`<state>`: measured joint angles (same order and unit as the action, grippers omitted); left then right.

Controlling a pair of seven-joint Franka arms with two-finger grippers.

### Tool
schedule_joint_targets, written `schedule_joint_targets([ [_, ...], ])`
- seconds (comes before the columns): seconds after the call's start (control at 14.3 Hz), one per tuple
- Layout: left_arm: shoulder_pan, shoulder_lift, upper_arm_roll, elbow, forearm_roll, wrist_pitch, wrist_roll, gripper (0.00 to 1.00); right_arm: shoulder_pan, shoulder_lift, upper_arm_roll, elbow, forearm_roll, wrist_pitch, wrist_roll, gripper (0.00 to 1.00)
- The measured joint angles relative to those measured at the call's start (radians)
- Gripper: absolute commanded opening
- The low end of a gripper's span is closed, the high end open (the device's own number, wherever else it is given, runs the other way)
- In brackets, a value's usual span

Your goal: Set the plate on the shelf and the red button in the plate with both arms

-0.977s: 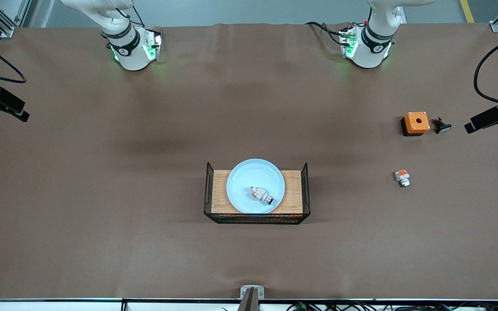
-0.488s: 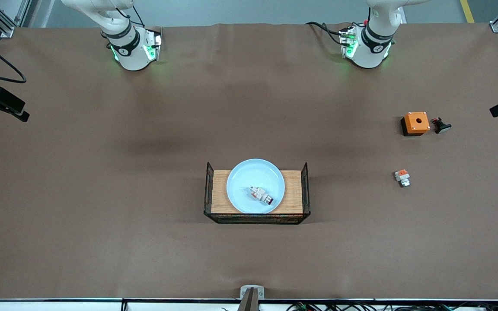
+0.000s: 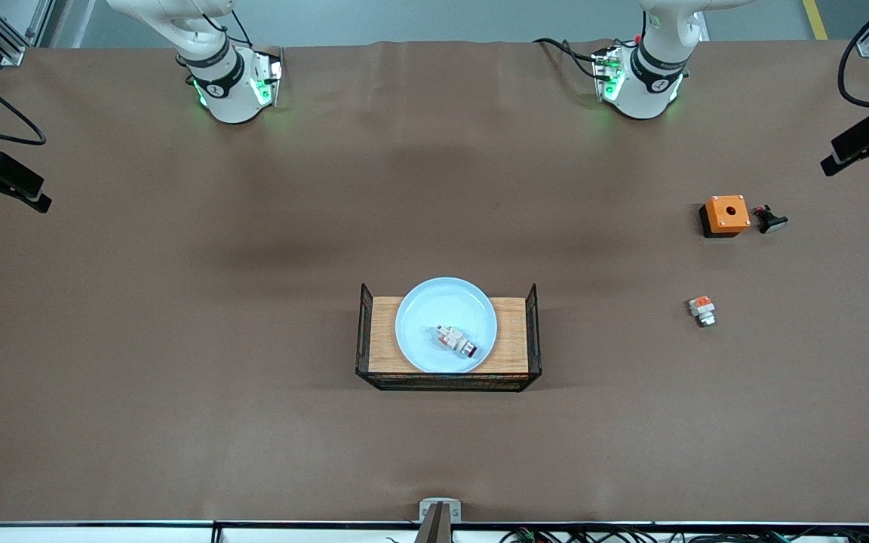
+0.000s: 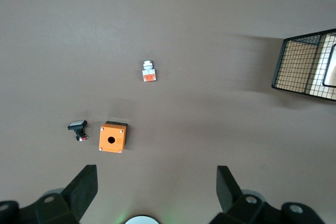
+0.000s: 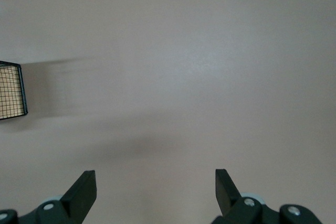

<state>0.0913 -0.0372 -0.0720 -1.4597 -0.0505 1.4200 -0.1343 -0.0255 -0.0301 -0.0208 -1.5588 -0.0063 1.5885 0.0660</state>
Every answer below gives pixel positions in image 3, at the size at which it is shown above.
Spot light blue round plate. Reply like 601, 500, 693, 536
395, 277, 498, 375

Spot red push button module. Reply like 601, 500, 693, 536
434, 324, 479, 358

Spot black mushroom push button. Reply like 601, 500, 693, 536
753, 204, 789, 235

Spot brown table mat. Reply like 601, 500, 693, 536
0, 38, 869, 525

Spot orange button enclosure box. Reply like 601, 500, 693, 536
699, 195, 751, 239

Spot black base power cable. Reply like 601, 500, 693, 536
533, 38, 601, 80

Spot wire basket with wooden base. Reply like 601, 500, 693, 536
355, 283, 542, 393

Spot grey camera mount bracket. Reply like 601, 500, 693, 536
416, 498, 463, 543

